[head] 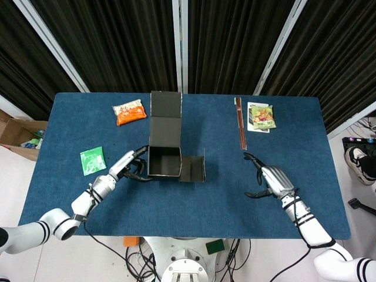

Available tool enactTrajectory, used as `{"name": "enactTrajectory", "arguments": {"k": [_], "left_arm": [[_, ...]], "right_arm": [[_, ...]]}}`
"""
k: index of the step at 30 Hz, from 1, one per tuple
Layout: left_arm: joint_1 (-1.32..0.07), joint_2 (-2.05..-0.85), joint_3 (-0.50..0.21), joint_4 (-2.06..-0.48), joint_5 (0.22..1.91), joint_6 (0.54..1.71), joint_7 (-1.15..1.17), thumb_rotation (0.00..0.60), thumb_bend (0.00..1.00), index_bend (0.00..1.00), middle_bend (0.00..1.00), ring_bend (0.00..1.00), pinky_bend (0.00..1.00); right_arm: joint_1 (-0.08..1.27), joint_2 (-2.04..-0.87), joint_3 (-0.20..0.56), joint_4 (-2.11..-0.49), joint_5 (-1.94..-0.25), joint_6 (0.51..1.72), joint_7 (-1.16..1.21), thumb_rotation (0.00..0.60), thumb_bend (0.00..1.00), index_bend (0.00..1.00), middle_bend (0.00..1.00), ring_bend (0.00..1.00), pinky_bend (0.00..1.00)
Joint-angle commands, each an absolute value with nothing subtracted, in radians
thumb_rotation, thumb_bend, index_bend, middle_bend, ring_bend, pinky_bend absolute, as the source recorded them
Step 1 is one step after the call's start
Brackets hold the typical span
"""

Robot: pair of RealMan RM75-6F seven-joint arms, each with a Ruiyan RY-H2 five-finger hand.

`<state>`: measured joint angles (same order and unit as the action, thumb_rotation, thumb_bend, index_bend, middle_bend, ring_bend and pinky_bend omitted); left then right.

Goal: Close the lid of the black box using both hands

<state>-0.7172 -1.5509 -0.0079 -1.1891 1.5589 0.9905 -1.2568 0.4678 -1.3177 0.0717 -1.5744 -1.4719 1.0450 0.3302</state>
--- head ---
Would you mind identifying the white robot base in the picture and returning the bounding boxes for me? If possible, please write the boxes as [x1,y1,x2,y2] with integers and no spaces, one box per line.
[143,236,236,282]

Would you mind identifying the green block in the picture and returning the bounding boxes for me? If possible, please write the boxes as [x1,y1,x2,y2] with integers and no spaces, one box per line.
[205,239,226,255]

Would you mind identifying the black controller case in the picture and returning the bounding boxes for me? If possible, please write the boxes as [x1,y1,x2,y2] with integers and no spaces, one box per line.
[341,136,376,153]

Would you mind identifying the black floor tool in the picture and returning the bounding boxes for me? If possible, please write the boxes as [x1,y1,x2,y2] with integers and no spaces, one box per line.
[348,198,376,214]

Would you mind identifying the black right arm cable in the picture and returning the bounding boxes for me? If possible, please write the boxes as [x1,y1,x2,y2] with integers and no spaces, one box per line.
[263,189,336,282]

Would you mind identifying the black pleated curtain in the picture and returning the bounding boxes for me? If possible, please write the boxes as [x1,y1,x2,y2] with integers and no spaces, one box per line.
[260,0,376,135]
[0,0,80,122]
[29,0,179,94]
[186,0,300,95]

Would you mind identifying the green sachet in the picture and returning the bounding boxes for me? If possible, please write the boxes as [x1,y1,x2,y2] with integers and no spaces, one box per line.
[79,146,108,177]

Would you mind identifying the black cable bundle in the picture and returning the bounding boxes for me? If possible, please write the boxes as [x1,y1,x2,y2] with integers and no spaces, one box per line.
[125,237,165,282]

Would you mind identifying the black folding box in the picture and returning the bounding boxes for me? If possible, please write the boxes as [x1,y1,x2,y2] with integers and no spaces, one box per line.
[146,90,206,183]

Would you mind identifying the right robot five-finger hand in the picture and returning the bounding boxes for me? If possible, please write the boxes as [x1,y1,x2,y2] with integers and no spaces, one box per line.
[243,152,296,199]

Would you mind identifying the white metal frame post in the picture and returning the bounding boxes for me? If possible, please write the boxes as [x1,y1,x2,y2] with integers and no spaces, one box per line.
[253,0,315,96]
[12,0,90,93]
[171,0,189,95]
[327,100,376,140]

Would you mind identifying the blue table mat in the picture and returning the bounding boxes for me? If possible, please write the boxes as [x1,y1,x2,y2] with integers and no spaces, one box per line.
[18,92,352,240]

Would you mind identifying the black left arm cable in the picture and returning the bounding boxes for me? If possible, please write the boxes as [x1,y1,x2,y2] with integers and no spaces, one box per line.
[83,182,161,282]

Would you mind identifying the wrapped red-brown chopsticks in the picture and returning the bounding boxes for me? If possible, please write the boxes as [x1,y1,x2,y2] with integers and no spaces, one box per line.
[234,97,249,151]

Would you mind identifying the orange snack packet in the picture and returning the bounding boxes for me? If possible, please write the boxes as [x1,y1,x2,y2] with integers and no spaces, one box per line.
[112,99,147,127]

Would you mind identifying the green vegetable packet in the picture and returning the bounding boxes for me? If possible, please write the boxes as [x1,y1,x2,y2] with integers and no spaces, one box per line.
[249,105,277,130]

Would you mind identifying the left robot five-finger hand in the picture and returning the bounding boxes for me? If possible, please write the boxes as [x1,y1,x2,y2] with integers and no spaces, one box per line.
[108,145,153,182]

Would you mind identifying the brown cardboard carton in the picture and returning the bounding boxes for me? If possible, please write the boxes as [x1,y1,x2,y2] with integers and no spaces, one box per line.
[0,109,48,162]

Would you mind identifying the black and white shoe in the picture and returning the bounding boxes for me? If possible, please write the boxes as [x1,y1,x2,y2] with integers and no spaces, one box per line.
[344,146,376,186]

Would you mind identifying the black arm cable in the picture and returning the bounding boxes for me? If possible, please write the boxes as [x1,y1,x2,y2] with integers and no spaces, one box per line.
[83,182,161,282]
[263,189,336,282]

